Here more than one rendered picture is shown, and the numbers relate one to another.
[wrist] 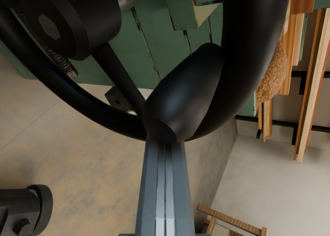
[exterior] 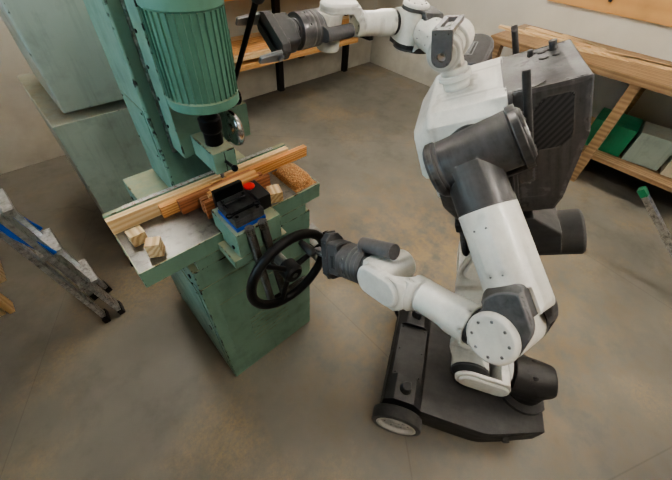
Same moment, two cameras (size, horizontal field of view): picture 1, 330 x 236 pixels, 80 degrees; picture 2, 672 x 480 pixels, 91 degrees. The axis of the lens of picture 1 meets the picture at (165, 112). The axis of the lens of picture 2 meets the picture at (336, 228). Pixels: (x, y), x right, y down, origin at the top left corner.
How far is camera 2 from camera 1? 0.81 m
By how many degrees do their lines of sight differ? 12
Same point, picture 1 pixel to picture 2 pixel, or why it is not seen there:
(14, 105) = (330, 326)
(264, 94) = (307, 182)
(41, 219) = not seen: hidden behind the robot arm
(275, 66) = (292, 180)
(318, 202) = not seen: outside the picture
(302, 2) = (266, 179)
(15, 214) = (407, 318)
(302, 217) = not seen: outside the picture
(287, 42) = (276, 161)
